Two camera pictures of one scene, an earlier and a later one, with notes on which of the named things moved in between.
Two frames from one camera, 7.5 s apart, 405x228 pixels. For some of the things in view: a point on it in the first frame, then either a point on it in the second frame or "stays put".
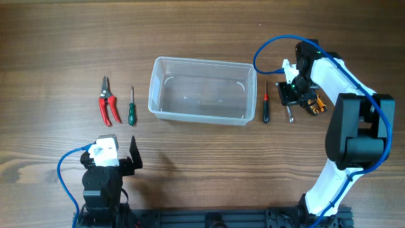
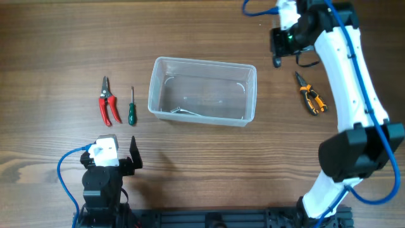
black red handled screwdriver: [266, 106] to [277, 61]
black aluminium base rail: [242, 218] stays put
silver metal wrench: [290, 117] to [178, 108]
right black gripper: [285, 94] to [278, 44]
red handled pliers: [105, 95] stays put
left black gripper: [124, 166] stays put
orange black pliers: [320, 103] stays put
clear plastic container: [202, 90] stays put
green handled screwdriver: [131, 119] stays put
